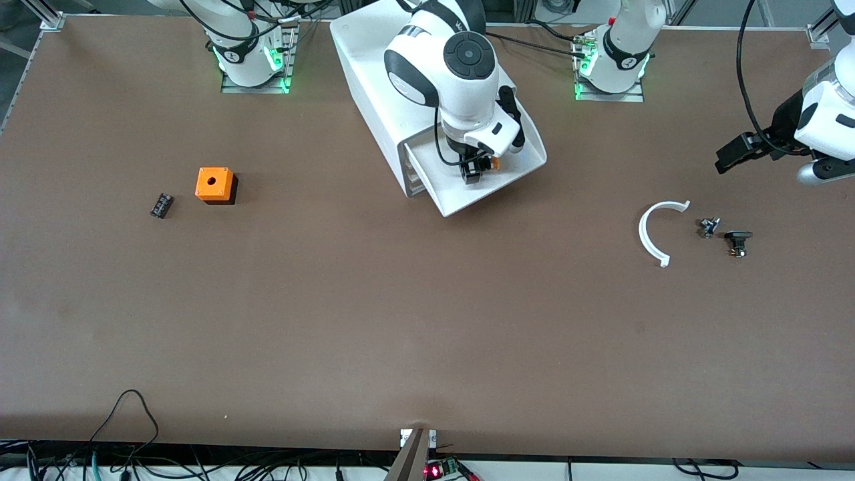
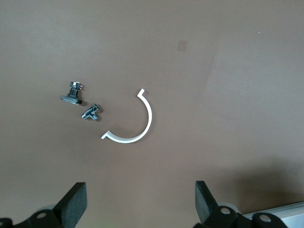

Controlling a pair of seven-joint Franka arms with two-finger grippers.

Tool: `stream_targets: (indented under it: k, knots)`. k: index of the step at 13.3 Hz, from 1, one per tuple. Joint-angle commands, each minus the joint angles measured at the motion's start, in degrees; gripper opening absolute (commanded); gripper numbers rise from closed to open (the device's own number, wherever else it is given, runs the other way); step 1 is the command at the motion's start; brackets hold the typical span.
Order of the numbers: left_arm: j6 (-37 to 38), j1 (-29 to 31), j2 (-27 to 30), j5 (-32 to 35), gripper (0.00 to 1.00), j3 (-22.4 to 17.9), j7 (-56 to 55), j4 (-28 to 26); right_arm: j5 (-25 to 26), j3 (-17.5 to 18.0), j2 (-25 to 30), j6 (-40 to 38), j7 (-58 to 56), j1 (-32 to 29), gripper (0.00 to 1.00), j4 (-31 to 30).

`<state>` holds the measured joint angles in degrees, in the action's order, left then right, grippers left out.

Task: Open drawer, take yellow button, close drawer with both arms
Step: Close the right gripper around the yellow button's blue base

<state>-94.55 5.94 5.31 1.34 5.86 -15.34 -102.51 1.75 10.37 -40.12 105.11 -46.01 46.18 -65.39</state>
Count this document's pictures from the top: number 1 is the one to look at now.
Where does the orange button enclosure box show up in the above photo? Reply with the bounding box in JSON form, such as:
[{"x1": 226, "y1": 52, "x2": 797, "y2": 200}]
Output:
[{"x1": 195, "y1": 167, "x2": 238, "y2": 205}]

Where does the white drawer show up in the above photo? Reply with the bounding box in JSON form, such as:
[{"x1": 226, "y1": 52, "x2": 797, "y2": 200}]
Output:
[{"x1": 409, "y1": 100, "x2": 548, "y2": 218}]

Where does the grey wedge camera mount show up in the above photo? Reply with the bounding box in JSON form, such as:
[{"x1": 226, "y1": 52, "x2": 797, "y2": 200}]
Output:
[{"x1": 384, "y1": 428, "x2": 438, "y2": 481}]

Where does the black cable bundle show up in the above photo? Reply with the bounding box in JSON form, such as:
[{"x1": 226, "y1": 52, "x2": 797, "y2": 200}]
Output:
[{"x1": 0, "y1": 440, "x2": 401, "y2": 481}]

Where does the white curved plastic arc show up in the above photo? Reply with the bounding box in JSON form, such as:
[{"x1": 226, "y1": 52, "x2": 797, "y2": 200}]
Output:
[{"x1": 638, "y1": 200, "x2": 691, "y2": 268}]

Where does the orange capped push button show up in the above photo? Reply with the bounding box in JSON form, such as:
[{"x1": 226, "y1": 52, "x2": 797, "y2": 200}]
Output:
[{"x1": 463, "y1": 157, "x2": 501, "y2": 185}]

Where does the black coiled cable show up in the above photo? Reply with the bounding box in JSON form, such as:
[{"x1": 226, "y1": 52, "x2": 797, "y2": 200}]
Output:
[{"x1": 671, "y1": 458, "x2": 739, "y2": 480}]

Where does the aluminium frame profile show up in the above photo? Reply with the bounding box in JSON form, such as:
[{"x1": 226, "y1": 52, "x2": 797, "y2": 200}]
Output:
[
  {"x1": 807, "y1": 0, "x2": 855, "y2": 46},
  {"x1": 20, "y1": 0, "x2": 65, "y2": 31}
]

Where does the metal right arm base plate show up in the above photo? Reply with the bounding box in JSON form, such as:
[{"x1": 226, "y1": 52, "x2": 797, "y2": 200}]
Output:
[{"x1": 220, "y1": 17, "x2": 299, "y2": 94}]

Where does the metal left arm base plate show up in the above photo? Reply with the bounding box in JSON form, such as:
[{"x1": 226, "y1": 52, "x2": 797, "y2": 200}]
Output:
[{"x1": 573, "y1": 30, "x2": 645, "y2": 103}]

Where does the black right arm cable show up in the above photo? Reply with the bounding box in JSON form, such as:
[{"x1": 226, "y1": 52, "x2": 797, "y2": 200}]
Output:
[{"x1": 433, "y1": 107, "x2": 468, "y2": 168}]

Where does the black looped table cable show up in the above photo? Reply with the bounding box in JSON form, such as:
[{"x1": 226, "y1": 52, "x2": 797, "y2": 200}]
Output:
[{"x1": 87, "y1": 389, "x2": 161, "y2": 462}]

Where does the white drawer cabinet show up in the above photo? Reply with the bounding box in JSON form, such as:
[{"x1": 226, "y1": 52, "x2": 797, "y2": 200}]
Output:
[{"x1": 331, "y1": 0, "x2": 518, "y2": 199}]

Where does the black cable behind cabinet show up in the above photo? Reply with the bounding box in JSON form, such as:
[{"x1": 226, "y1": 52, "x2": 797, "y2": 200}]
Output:
[{"x1": 484, "y1": 28, "x2": 592, "y2": 59}]

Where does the circuit module with red light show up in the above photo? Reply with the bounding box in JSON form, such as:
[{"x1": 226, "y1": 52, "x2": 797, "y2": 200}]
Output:
[{"x1": 424, "y1": 457, "x2": 480, "y2": 481}]

